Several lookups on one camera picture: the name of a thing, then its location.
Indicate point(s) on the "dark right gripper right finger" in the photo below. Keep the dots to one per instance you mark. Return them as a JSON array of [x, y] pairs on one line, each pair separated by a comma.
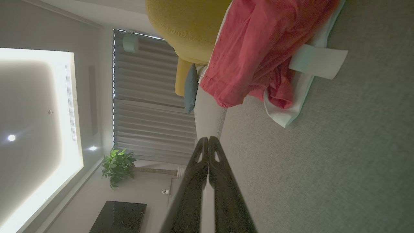
[[229, 207]]

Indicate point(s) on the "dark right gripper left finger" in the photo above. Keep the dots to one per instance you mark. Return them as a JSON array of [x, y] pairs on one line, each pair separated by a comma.
[[189, 200]]

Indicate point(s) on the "red mesh shorts white trim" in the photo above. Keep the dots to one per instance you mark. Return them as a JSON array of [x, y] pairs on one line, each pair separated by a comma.
[[258, 38]]

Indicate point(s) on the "white mint TV cabinet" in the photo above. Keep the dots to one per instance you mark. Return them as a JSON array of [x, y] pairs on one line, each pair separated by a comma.
[[174, 191]]

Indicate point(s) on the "white ribbed plant pot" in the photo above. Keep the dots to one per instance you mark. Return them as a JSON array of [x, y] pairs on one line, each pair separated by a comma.
[[181, 172]]

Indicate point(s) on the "green potted tree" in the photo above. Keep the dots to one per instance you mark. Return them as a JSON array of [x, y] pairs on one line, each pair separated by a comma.
[[118, 165]]

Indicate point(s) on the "grey sofa seat cushion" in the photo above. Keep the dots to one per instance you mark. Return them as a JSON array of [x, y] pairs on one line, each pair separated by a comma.
[[208, 119]]

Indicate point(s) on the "grey pleated curtain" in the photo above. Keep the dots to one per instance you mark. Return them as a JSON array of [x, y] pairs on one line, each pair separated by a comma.
[[152, 113]]

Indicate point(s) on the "large grey fabric sofa seat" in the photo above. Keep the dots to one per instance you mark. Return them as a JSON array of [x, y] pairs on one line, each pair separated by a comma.
[[323, 161]]

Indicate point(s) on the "teal throw pillow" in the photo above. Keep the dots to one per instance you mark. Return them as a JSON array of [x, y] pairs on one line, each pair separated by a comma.
[[190, 87]]

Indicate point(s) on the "yellow sofa backrest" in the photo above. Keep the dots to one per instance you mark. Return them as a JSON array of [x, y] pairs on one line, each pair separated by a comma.
[[187, 26]]

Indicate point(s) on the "black wall television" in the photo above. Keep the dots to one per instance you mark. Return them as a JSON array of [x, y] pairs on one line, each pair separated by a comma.
[[119, 216]]

